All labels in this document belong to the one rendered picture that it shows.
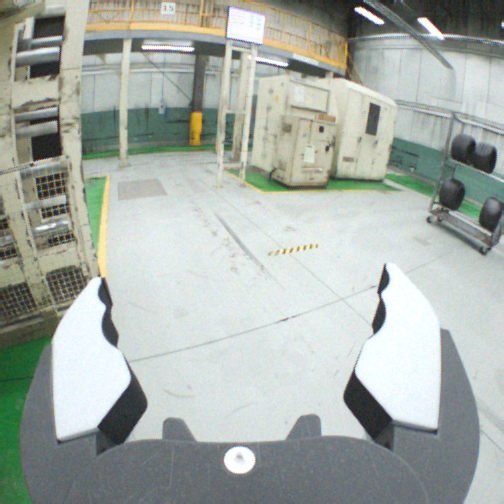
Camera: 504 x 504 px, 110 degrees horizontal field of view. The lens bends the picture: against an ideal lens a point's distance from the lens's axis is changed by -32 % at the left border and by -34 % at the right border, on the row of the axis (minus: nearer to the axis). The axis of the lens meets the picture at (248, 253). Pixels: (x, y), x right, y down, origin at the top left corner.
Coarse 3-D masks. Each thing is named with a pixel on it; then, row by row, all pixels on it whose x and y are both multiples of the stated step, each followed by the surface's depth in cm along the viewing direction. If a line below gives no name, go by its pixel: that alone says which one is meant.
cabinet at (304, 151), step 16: (288, 128) 392; (304, 128) 379; (320, 128) 391; (336, 128) 406; (288, 144) 402; (304, 144) 394; (320, 144) 408; (288, 160) 410; (304, 160) 410; (320, 160) 424; (272, 176) 461; (288, 176) 419; (304, 176) 426; (320, 176) 441
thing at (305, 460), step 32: (128, 448) 4; (160, 448) 4; (192, 448) 4; (224, 448) 4; (256, 448) 4; (288, 448) 4; (320, 448) 4; (352, 448) 4; (384, 448) 4; (96, 480) 3; (128, 480) 3; (160, 480) 4; (192, 480) 4; (224, 480) 4; (256, 480) 4; (288, 480) 4; (320, 480) 4; (352, 480) 3; (384, 480) 3; (416, 480) 3
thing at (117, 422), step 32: (96, 288) 10; (64, 320) 8; (96, 320) 8; (64, 352) 7; (96, 352) 7; (64, 384) 6; (96, 384) 6; (128, 384) 6; (64, 416) 5; (96, 416) 5; (128, 416) 6
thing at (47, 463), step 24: (48, 360) 6; (48, 384) 6; (24, 408) 5; (48, 408) 5; (24, 432) 4; (48, 432) 4; (96, 432) 5; (24, 456) 3; (48, 456) 4; (72, 456) 4; (24, 480) 3; (48, 480) 3; (72, 480) 3
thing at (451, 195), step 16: (448, 128) 298; (448, 144) 308; (464, 144) 283; (480, 144) 261; (464, 160) 296; (480, 160) 264; (496, 160) 267; (448, 192) 327; (464, 192) 334; (448, 208) 344; (496, 208) 257; (464, 224) 340; (480, 224) 293; (496, 224) 290; (480, 240) 287; (496, 240) 295
